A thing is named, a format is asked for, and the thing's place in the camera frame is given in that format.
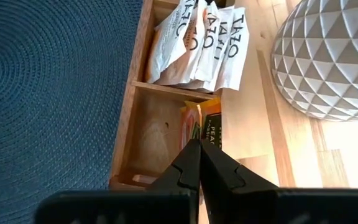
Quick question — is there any round dark blue woven placemat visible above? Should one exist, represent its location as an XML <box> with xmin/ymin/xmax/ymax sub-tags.
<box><xmin>0</xmin><ymin>0</ymin><xmax>144</xmax><ymax>224</ymax></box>

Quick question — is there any wooden three-compartment tray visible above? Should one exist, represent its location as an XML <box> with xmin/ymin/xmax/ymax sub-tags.
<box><xmin>108</xmin><ymin>0</ymin><xmax>236</xmax><ymax>191</ymax></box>

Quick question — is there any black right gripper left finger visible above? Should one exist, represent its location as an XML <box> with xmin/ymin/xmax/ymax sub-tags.
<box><xmin>34</xmin><ymin>139</ymin><xmax>202</xmax><ymax>224</ymax></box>

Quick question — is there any succulent in white patterned pot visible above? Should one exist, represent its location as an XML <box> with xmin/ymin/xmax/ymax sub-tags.
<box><xmin>270</xmin><ymin>0</ymin><xmax>358</xmax><ymax>122</ymax></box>

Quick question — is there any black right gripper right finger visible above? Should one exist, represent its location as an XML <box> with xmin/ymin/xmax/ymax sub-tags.
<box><xmin>201</xmin><ymin>139</ymin><xmax>358</xmax><ymax>224</ymax></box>

